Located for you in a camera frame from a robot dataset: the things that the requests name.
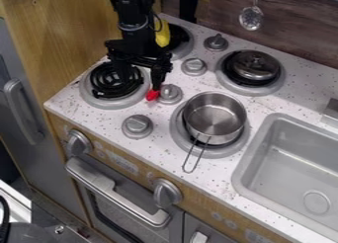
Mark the toy stove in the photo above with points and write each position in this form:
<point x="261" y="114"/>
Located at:
<point x="193" y="89"/>

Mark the silver strainer spoon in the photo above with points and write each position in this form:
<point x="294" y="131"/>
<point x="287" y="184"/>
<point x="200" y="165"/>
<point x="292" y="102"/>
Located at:
<point x="251" y="18"/>

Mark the silver lid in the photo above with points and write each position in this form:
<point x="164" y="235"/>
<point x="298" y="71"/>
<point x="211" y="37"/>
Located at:
<point x="255" y="65"/>

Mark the red toy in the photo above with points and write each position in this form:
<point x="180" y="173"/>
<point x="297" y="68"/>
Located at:
<point x="152" y="95"/>

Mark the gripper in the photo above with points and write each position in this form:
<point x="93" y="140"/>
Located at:
<point x="136" y="51"/>

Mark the yellow toy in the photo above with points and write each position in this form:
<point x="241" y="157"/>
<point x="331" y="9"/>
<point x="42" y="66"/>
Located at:
<point x="163" y="34"/>

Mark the grey toy fridge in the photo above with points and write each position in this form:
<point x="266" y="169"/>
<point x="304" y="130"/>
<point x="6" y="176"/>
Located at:
<point x="31" y="128"/>

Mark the silver pot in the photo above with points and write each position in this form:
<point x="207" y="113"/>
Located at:
<point x="214" y="117"/>

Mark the black tool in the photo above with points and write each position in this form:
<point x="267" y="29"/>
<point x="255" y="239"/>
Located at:
<point x="188" y="5"/>

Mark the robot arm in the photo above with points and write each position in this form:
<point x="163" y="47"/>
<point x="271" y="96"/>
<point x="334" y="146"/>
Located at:
<point x="130" y="10"/>

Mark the tap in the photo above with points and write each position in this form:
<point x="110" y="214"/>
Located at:
<point x="331" y="110"/>

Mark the toy sink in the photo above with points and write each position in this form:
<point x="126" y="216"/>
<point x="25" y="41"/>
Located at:
<point x="290" y="171"/>

